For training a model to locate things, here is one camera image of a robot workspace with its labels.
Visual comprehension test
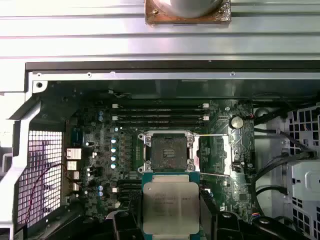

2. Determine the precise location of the CPU socket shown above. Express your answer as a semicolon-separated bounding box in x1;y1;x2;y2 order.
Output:
137;131;201;174

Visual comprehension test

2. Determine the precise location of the metal socket locking lever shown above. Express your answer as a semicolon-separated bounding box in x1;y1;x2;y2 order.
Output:
198;171;230;178

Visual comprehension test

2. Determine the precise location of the square brown base plate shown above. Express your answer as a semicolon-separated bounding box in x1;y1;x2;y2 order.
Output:
144;0;232;26

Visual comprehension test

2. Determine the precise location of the silver CPU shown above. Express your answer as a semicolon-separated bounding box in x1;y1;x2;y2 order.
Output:
141;171;201;236

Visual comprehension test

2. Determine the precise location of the thin red wire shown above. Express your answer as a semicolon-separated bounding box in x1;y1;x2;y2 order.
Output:
26;163;63;221

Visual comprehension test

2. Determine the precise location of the metal socket cover frame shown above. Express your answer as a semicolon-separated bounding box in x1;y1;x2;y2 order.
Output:
191;133;237;178

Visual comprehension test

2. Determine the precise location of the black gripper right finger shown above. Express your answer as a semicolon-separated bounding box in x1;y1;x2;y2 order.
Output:
199;189;320;240

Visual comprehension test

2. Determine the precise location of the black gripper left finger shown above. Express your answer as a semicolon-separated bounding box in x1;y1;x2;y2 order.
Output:
57;192;144;240

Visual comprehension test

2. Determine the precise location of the black PC case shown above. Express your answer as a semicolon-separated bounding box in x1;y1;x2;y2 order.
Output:
0;59;320;240

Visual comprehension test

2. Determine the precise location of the green motherboard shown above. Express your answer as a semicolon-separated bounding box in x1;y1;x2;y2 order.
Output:
65;99;256;226

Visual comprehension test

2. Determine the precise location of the large silver port housing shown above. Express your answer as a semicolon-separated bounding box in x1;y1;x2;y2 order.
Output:
66;148;83;160

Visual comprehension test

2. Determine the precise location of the black cable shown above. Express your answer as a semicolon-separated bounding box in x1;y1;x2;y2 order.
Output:
252;152;289;200
253;107;316;157

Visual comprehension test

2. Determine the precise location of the silver perforated drive cage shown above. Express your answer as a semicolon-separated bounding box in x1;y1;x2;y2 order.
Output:
282;102;320;240

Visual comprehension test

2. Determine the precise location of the round coin cell battery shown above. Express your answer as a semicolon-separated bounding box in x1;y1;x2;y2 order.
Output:
229;114;245;130

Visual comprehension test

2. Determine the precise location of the black RAM slot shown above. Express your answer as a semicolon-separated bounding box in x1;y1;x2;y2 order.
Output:
119;191;142;199
116;120;206;127
117;178;142;186
116;109;206;115

